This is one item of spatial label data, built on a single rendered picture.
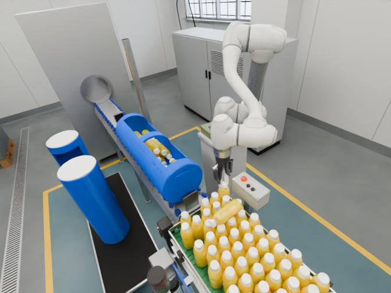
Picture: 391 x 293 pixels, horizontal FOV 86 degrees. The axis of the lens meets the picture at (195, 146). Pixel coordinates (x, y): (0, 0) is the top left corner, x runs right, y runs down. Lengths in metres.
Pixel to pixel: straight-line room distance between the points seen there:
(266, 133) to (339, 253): 1.73
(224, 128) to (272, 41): 0.54
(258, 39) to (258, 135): 0.52
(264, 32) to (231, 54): 0.19
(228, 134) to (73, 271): 2.10
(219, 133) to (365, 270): 1.90
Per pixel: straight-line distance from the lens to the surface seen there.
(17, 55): 6.07
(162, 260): 1.32
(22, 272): 2.91
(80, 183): 1.76
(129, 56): 2.37
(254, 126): 0.94
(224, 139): 0.95
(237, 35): 1.24
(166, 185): 1.21
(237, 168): 1.95
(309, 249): 2.39
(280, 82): 2.82
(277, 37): 1.25
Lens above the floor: 2.02
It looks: 37 degrees down
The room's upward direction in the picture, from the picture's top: 8 degrees counter-clockwise
